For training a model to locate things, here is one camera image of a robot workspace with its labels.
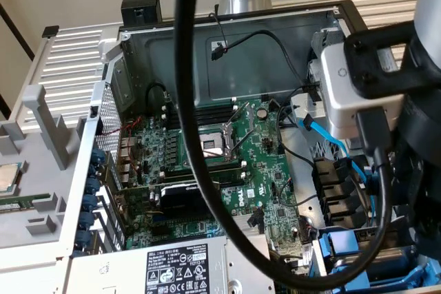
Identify black graphics card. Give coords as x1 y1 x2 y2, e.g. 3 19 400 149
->
115 178 222 222

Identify green motherboard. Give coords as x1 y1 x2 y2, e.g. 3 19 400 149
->
116 97 314 294

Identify blue data wire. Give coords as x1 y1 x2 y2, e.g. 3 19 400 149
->
298 116 380 228

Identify silver CPU chip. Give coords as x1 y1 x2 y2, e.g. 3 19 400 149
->
0 162 22 194

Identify black ribbed plastic shroud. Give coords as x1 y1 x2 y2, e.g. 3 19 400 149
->
311 158 366 229

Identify blue drive caddies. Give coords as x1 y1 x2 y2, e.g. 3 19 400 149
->
308 227 441 294

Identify silver socket cover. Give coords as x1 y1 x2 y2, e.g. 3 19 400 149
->
223 101 258 158

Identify CPU socket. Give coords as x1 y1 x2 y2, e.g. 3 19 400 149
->
198 127 239 168

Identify thin red black wire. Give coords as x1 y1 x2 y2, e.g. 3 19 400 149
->
208 11 231 54

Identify black box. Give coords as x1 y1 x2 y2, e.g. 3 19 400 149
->
121 0 163 28

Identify thick black board wire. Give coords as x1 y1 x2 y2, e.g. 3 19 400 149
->
277 99 317 167

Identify sleeved black power wire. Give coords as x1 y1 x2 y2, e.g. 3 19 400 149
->
250 208 265 233

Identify green RAM stick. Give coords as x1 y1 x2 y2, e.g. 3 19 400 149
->
0 192 52 213

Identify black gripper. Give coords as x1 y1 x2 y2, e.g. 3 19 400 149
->
389 83 441 260

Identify short black looped wire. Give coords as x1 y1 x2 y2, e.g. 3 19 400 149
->
145 82 172 118

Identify black cable strap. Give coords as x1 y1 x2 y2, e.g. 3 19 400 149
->
302 81 322 102

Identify black RAM slot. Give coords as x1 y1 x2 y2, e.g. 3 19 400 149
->
164 164 243 175
170 114 237 123
172 103 238 113
169 118 235 129
171 108 238 118

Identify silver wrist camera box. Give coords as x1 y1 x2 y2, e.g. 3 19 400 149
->
320 44 407 140

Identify open PC case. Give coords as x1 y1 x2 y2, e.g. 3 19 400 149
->
57 0 441 294

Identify grey parts rack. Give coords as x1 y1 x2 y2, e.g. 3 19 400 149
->
0 83 91 250

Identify black table end cap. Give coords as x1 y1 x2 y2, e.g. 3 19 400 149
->
41 25 60 39

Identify silver power supply unit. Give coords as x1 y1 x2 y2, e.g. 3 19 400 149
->
68 234 276 294

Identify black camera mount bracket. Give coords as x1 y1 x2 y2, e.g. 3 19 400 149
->
344 20 441 101

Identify thick black camera cable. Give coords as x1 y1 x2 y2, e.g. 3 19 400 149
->
174 0 393 294

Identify white service tag label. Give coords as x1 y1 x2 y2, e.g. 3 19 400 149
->
300 244 313 268

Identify silver drive cage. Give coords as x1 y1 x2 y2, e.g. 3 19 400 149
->
289 28 349 157

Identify black wire with flat plug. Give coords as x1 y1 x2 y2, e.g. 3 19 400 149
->
210 30 311 89

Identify silver locking lever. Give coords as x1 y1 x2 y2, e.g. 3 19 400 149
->
201 147 227 158

